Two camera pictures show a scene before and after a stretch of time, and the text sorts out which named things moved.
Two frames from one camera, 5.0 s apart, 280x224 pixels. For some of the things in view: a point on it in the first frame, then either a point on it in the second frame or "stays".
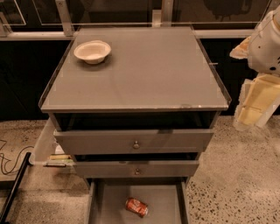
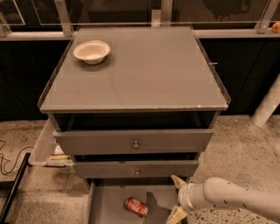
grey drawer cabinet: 136,122 stays
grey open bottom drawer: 167,200 stays
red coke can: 136,206 stays
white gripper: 264,49 → 184,196
